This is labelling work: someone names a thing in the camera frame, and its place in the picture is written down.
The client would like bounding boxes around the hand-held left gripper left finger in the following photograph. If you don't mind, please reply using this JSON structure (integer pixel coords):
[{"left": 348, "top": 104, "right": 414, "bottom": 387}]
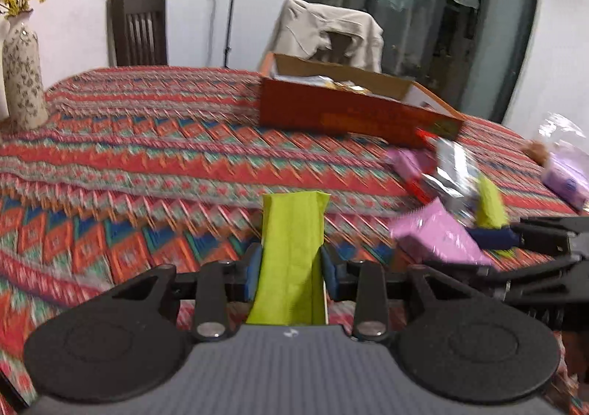
[{"left": 113, "top": 242, "right": 263, "bottom": 342}]

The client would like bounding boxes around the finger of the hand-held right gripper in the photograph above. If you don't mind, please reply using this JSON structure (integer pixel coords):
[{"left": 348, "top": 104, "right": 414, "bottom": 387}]
[
  {"left": 423, "top": 255, "right": 589, "bottom": 300},
  {"left": 470, "top": 217, "right": 589, "bottom": 254}
]

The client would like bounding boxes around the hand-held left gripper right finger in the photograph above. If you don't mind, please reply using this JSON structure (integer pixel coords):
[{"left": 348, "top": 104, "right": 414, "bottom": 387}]
[{"left": 320, "top": 242, "right": 461, "bottom": 344}]

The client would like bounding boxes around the lime green snack packet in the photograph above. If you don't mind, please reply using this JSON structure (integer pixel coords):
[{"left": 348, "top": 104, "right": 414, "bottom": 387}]
[
  {"left": 474, "top": 176, "right": 510, "bottom": 232},
  {"left": 246, "top": 189, "right": 331, "bottom": 326}
]

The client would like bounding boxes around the orange cardboard box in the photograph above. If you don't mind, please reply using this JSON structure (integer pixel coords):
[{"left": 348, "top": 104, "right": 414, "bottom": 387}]
[{"left": 258, "top": 52, "right": 465, "bottom": 142}]

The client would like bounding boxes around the large purple snack packet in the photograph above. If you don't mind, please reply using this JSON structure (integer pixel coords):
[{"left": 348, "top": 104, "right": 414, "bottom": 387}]
[{"left": 391, "top": 201, "right": 491, "bottom": 266}]

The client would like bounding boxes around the silver snack packet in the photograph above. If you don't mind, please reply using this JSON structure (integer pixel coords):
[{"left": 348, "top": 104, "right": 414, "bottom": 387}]
[{"left": 423, "top": 139, "right": 482, "bottom": 213}]

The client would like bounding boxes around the red snack packet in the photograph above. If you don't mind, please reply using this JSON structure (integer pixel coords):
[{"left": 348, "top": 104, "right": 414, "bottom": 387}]
[{"left": 405, "top": 178, "right": 435, "bottom": 204}]

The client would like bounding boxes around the purple tissue pack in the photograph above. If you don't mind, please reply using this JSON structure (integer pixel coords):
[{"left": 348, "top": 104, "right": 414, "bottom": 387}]
[{"left": 540, "top": 152, "right": 589, "bottom": 208}]

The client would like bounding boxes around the pink snack packet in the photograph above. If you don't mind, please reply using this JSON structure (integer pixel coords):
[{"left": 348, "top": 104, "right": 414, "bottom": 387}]
[{"left": 387, "top": 148, "right": 438, "bottom": 182}]

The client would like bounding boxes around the clear plastic bag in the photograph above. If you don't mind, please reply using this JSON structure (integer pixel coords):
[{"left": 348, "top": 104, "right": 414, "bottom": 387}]
[{"left": 522, "top": 111, "right": 589, "bottom": 163}]

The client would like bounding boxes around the glass sliding door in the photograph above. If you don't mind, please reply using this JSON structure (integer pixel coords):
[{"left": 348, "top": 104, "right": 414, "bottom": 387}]
[{"left": 292, "top": 0, "right": 541, "bottom": 123}]

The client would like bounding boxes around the dark wooden chair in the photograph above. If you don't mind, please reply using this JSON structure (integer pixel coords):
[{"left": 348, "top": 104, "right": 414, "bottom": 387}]
[
  {"left": 107, "top": 0, "right": 169, "bottom": 68},
  {"left": 322, "top": 31, "right": 357, "bottom": 63}
]

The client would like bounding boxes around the beige jacket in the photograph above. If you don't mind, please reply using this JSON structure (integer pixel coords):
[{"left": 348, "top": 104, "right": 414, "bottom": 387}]
[{"left": 269, "top": 0, "right": 385, "bottom": 74}]

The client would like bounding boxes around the black light stand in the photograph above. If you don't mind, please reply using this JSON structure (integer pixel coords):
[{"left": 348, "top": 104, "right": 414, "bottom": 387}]
[{"left": 224, "top": 0, "right": 246, "bottom": 68}]

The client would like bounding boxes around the patterned ceramic vase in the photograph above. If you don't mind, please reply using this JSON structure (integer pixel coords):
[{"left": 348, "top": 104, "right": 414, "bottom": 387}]
[{"left": 2, "top": 10, "right": 49, "bottom": 130}]

